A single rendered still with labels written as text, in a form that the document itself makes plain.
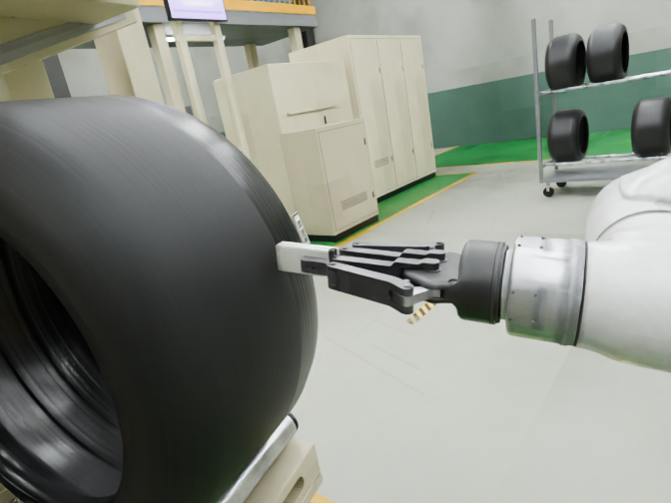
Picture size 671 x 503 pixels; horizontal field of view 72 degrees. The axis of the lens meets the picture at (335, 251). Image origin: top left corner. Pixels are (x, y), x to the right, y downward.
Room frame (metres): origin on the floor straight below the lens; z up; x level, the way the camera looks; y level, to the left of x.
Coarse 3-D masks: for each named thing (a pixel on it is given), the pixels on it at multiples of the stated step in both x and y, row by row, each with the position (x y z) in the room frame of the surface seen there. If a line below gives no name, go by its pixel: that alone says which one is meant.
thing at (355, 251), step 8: (344, 248) 0.47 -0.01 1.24; (352, 248) 0.47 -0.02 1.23; (360, 256) 0.45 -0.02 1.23; (368, 256) 0.45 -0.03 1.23; (376, 256) 0.45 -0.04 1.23; (384, 256) 0.44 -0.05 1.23; (392, 256) 0.44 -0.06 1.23; (400, 256) 0.43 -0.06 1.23; (408, 256) 0.43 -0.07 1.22; (416, 256) 0.43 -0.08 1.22; (424, 256) 0.42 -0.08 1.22; (432, 256) 0.42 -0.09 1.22; (440, 256) 0.42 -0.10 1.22
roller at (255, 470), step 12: (288, 420) 0.64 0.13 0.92; (276, 432) 0.62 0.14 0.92; (288, 432) 0.63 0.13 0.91; (264, 444) 0.59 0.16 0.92; (276, 444) 0.60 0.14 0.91; (264, 456) 0.57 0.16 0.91; (276, 456) 0.59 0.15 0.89; (252, 468) 0.55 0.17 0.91; (264, 468) 0.56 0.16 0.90; (240, 480) 0.53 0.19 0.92; (252, 480) 0.54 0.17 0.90; (228, 492) 0.51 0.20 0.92; (240, 492) 0.52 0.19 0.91
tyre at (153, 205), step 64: (0, 128) 0.45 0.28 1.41; (64, 128) 0.46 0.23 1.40; (128, 128) 0.51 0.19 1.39; (192, 128) 0.57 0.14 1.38; (0, 192) 0.42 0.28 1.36; (64, 192) 0.41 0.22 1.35; (128, 192) 0.42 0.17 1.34; (192, 192) 0.47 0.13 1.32; (256, 192) 0.54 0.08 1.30; (0, 256) 0.74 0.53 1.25; (64, 256) 0.39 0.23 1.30; (128, 256) 0.39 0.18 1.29; (192, 256) 0.41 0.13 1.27; (256, 256) 0.48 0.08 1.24; (0, 320) 0.72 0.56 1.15; (64, 320) 0.79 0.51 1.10; (128, 320) 0.37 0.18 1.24; (192, 320) 0.39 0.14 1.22; (256, 320) 0.44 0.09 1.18; (0, 384) 0.67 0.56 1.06; (64, 384) 0.72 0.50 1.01; (128, 384) 0.37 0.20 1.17; (192, 384) 0.38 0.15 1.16; (256, 384) 0.43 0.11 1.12; (0, 448) 0.55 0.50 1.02; (64, 448) 0.63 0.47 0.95; (128, 448) 0.38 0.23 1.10; (192, 448) 0.38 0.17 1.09; (256, 448) 0.46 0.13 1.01
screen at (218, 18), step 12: (168, 0) 4.25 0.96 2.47; (180, 0) 4.34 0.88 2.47; (192, 0) 4.43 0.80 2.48; (204, 0) 4.52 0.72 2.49; (216, 0) 4.62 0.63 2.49; (168, 12) 4.25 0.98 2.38; (180, 12) 4.31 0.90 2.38; (192, 12) 4.40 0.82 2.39; (204, 12) 4.50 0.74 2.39; (216, 12) 4.60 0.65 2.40
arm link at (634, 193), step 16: (624, 176) 0.48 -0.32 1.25; (640, 176) 0.45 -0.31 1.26; (656, 176) 0.43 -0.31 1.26; (608, 192) 0.48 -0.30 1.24; (624, 192) 0.44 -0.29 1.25; (640, 192) 0.42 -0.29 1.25; (656, 192) 0.41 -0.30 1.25; (592, 208) 0.48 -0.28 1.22; (608, 208) 0.44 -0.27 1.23; (624, 208) 0.42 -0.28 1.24; (640, 208) 0.40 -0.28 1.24; (656, 208) 0.39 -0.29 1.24; (592, 224) 0.45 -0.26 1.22; (608, 224) 0.41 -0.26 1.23; (592, 240) 0.43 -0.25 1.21
